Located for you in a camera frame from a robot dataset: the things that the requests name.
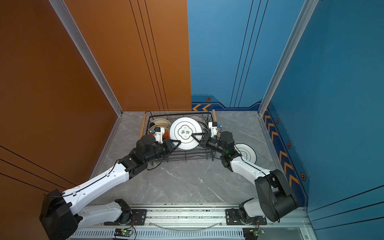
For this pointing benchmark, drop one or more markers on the near wooden rack handle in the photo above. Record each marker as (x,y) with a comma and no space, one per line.
(214,115)

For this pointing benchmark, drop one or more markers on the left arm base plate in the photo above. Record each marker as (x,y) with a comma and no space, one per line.
(136,217)

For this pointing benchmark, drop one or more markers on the left aluminium corner post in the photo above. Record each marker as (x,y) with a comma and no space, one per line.
(75,34)

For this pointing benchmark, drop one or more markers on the far wooden rack handle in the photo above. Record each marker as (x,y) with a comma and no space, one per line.
(143,125)

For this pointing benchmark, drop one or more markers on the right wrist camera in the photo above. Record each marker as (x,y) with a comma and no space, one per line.
(215,129)

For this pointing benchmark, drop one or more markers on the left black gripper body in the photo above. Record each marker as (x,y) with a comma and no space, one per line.
(160,151)

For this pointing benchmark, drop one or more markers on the aluminium mounting rail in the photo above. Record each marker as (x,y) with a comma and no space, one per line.
(201,222)

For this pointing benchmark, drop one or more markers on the aluminium corner post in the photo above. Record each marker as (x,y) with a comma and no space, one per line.
(75,34)
(292,43)

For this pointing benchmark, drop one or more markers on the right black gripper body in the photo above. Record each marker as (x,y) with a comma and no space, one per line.
(214,144)

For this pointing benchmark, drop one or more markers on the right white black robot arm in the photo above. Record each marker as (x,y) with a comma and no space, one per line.
(275,199)

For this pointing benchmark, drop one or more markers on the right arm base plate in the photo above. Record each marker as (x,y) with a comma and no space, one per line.
(236,217)

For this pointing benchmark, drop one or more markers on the orange plate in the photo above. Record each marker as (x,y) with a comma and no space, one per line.
(161,136)

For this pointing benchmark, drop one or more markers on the right aluminium corner post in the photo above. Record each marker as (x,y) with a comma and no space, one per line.
(292,43)

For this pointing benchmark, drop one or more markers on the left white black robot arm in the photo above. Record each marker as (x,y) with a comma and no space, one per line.
(60,213)

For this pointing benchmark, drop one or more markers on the right circuit board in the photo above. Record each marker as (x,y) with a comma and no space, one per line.
(252,233)

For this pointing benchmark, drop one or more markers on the left green circuit board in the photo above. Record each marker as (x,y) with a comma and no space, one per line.
(124,233)

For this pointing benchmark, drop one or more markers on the white plate red dotted pattern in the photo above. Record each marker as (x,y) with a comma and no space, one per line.
(199,118)

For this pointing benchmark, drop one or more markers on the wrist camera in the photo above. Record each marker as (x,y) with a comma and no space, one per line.
(215,129)
(160,141)

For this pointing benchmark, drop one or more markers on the cream plate dark rim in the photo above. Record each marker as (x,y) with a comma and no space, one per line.
(160,121)

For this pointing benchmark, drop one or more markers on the black wire dish rack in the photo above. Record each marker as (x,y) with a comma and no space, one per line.
(199,153)

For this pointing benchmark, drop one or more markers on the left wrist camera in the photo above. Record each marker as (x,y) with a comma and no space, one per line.
(160,141)

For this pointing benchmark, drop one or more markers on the white plate flower outline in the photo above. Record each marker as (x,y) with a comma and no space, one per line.
(247,152)

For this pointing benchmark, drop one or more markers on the beige plate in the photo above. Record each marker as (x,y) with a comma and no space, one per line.
(157,129)

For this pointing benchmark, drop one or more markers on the wooden rack handle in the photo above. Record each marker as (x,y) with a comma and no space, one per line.
(143,125)
(214,115)

